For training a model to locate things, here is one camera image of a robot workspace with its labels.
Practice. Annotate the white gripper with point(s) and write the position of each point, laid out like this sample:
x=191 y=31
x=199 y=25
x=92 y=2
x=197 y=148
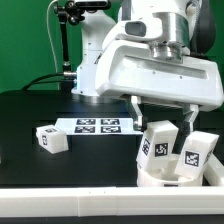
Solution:
x=127 y=68

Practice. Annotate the white round stool seat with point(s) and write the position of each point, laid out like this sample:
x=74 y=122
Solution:
x=164 y=178

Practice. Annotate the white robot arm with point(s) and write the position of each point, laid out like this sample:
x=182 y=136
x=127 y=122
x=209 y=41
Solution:
x=179 y=21

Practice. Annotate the white marker sheet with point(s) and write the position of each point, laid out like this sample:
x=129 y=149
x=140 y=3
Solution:
x=96 y=126

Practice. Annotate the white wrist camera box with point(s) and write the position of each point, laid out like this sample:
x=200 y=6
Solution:
x=135 y=31

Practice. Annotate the white L-shaped wall fixture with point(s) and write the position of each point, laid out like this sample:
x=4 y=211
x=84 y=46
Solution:
x=113 y=201

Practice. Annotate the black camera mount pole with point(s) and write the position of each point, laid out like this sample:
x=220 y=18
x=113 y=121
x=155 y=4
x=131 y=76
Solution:
x=65 y=36

